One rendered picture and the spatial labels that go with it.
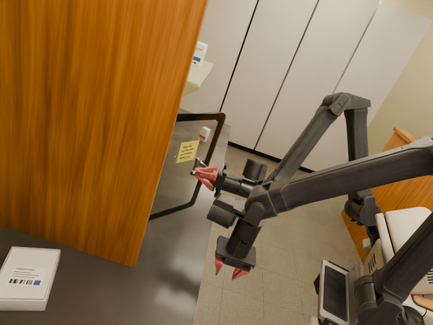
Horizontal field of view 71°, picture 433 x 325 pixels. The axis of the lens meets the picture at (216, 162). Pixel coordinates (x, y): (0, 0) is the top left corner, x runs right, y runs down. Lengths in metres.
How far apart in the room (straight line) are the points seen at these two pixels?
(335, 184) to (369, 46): 3.49
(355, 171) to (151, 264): 0.67
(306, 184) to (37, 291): 0.68
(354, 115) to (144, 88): 0.69
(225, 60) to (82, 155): 3.20
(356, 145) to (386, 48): 3.10
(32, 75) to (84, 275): 0.54
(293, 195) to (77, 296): 0.61
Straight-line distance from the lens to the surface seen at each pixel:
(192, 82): 0.76
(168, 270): 1.02
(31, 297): 0.89
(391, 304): 0.76
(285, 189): 0.65
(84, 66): 0.74
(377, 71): 4.16
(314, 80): 3.98
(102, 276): 0.97
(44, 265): 0.95
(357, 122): 1.10
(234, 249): 0.75
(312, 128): 1.03
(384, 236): 0.93
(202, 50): 0.93
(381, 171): 0.63
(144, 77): 0.69
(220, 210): 0.71
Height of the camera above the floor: 1.70
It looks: 28 degrees down
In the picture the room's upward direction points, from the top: 20 degrees clockwise
